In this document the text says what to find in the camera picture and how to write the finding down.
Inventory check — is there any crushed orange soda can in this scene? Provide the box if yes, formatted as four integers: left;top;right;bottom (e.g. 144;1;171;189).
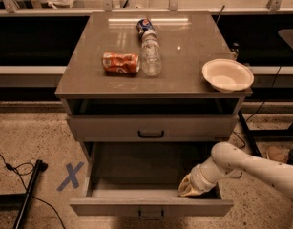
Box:
102;52;139;74

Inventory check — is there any black stand leg right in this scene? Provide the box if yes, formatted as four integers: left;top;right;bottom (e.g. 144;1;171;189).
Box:
238;112;262;157

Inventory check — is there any black floor cable right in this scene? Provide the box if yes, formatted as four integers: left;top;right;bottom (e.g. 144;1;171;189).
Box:
230;64;283;179

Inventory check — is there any black stand leg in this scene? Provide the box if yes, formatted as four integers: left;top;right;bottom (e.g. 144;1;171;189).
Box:
238;112;262;157
12;159;48;229

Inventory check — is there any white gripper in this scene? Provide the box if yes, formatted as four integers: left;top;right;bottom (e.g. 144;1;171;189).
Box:
178;160;221;197

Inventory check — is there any grey drawer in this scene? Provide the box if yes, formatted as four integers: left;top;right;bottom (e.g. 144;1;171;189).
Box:
70;142;233;220
67;114;239;142

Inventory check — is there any black stand leg left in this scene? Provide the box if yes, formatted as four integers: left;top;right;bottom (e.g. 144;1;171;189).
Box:
12;159;48;229

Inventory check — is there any black antenna rod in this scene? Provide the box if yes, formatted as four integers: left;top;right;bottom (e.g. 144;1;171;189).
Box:
216;5;225;25

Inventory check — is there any blue tape cross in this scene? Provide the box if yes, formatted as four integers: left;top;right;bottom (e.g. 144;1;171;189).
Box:
57;161;84;192

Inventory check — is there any grey drawer cabinet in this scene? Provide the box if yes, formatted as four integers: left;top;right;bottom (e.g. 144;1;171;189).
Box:
56;12;253;143

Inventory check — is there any grey top drawer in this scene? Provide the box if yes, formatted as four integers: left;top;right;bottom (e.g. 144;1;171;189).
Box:
67;114;239;142

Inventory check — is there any white paper bowl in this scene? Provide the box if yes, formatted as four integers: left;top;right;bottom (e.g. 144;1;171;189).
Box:
202;59;254;93

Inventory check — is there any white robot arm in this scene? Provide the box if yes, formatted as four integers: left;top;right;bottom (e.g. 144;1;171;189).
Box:
178;142;293;229

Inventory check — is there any clear plastic water bottle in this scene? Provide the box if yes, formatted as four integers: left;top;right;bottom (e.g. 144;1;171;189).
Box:
141;31;162;76

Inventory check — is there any brown shoe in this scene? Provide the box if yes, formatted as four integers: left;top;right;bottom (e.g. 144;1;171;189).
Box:
266;146;288;163

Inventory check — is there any blue pepsi can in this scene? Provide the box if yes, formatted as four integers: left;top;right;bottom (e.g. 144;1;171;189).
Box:
136;18;155;38

